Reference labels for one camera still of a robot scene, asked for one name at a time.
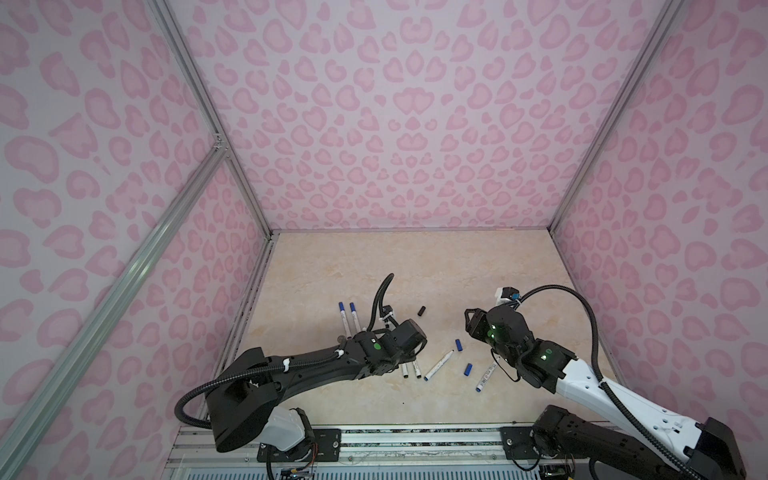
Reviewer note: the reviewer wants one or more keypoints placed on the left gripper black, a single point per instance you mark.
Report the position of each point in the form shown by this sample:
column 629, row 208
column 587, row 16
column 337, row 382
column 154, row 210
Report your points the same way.
column 412, row 356

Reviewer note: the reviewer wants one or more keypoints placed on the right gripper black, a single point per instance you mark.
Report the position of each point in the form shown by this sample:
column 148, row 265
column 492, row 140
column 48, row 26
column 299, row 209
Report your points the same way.
column 477, row 321

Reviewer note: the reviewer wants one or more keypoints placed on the white marker blue tip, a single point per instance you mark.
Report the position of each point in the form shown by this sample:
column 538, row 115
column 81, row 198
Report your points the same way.
column 437, row 367

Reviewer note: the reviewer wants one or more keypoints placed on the white marker blue end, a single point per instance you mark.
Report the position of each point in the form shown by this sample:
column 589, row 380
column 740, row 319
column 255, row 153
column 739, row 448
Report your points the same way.
column 355, row 317

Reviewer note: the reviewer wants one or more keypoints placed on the white marker pen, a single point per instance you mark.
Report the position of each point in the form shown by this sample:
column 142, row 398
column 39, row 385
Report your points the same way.
column 344, row 320

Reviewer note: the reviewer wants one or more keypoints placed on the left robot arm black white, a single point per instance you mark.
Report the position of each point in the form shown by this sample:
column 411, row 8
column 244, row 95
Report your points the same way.
column 248, row 392

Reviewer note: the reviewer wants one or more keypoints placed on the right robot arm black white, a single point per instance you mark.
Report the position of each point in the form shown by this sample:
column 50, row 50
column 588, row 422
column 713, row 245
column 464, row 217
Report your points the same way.
column 642, row 438

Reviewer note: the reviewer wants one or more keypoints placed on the white marker far right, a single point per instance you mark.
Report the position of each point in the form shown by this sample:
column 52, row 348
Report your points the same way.
column 480, row 386

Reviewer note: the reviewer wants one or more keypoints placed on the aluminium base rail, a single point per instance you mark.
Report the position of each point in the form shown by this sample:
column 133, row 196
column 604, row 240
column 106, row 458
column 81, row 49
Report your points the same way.
column 414, row 451

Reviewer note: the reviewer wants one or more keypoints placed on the aluminium frame strut diagonal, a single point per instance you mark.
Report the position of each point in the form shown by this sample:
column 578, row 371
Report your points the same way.
column 39, row 413

